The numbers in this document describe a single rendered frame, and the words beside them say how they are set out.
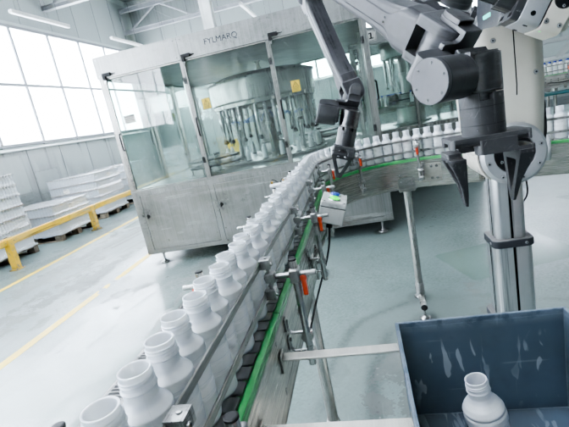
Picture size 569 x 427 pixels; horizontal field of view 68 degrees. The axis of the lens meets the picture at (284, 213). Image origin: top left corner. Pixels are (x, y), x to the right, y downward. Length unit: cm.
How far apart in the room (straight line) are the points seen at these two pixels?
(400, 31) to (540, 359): 67
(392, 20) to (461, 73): 17
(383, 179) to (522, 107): 152
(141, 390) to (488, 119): 53
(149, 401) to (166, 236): 452
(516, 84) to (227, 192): 373
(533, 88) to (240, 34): 356
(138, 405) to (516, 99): 105
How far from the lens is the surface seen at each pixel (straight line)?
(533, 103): 122
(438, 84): 56
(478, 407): 84
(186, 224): 485
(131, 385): 49
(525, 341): 96
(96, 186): 991
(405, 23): 68
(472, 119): 63
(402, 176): 265
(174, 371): 55
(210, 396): 63
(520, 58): 120
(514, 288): 139
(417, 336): 92
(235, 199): 459
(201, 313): 64
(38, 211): 870
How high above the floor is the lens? 139
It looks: 13 degrees down
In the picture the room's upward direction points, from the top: 11 degrees counter-clockwise
